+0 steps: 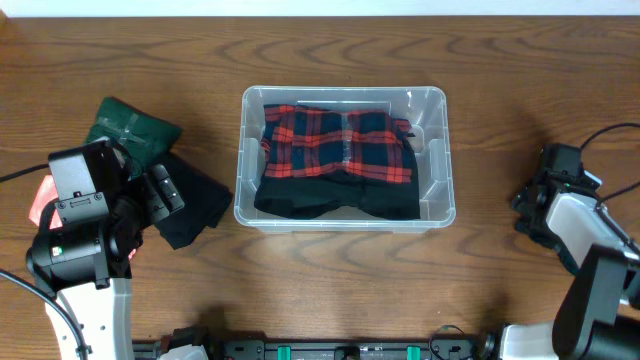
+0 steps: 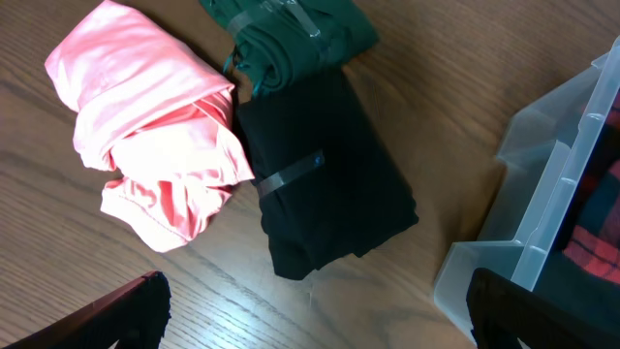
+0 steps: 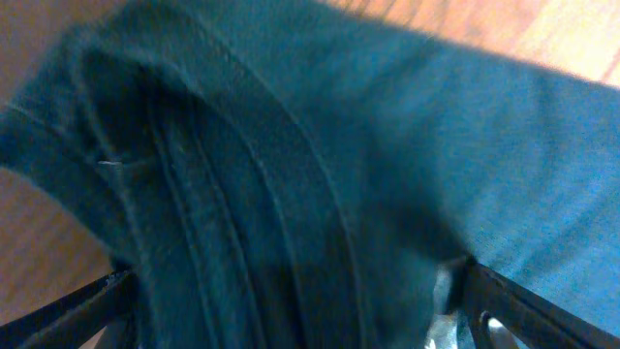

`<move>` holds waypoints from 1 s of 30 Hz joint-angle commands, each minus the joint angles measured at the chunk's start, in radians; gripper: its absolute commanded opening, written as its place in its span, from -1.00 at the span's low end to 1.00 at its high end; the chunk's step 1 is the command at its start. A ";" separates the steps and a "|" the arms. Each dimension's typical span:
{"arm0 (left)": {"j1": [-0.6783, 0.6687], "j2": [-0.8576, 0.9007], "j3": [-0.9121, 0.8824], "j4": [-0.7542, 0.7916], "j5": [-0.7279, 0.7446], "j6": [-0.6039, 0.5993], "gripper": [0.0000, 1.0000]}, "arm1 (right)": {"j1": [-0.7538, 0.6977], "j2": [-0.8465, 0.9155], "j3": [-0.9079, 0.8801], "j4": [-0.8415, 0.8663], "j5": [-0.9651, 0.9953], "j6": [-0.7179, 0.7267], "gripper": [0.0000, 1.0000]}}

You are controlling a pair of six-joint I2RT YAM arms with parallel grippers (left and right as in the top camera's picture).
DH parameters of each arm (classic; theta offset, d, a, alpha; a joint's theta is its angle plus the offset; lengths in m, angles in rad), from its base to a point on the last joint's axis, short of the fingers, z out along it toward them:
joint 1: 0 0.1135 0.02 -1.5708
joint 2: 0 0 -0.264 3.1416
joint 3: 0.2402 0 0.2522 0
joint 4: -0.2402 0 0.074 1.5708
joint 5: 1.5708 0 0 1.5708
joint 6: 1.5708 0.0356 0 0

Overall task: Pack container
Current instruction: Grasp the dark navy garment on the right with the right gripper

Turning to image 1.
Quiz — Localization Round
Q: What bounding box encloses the black garment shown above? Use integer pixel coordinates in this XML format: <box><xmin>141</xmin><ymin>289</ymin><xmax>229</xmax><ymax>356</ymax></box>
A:
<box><xmin>254</xmin><ymin>171</ymin><xmax>420</xmax><ymax>221</ymax></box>
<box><xmin>154</xmin><ymin>153</ymin><xmax>232</xmax><ymax>250</ymax></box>

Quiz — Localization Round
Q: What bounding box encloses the red plaid shirt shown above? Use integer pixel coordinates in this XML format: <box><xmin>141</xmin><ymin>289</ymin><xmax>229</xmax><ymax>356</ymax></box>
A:
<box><xmin>261</xmin><ymin>104</ymin><xmax>417</xmax><ymax>184</ymax></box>

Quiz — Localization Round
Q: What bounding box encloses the dark navy garment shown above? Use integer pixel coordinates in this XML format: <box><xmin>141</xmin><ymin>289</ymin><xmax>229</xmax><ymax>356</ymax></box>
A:
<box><xmin>514</xmin><ymin>218</ymin><xmax>579</xmax><ymax>275</ymax></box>

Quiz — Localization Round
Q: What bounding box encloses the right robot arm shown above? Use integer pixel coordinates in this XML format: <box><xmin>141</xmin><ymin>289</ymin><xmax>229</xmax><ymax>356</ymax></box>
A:
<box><xmin>497</xmin><ymin>166</ymin><xmax>639</xmax><ymax>359</ymax></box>

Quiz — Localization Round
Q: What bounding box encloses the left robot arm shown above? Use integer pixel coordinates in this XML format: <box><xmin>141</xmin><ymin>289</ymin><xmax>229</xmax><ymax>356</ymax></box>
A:
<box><xmin>26</xmin><ymin>140</ymin><xmax>184</xmax><ymax>359</ymax></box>

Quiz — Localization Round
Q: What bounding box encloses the dark green folded garment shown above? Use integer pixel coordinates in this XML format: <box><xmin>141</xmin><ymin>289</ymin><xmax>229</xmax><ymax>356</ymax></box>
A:
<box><xmin>85</xmin><ymin>97</ymin><xmax>182</xmax><ymax>178</ymax></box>

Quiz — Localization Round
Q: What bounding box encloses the pink folded garment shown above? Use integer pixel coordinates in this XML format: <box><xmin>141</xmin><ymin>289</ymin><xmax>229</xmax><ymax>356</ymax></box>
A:
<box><xmin>29</xmin><ymin>175</ymin><xmax>58</xmax><ymax>225</ymax></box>

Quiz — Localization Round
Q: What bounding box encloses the clear plastic storage bin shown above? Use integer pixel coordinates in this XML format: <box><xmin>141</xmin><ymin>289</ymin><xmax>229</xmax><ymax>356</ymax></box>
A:
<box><xmin>234</xmin><ymin>85</ymin><xmax>456</xmax><ymax>233</ymax></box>

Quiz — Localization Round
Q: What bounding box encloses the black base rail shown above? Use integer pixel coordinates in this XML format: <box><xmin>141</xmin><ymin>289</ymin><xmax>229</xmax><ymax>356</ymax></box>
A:
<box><xmin>133</xmin><ymin>326</ymin><xmax>498</xmax><ymax>360</ymax></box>

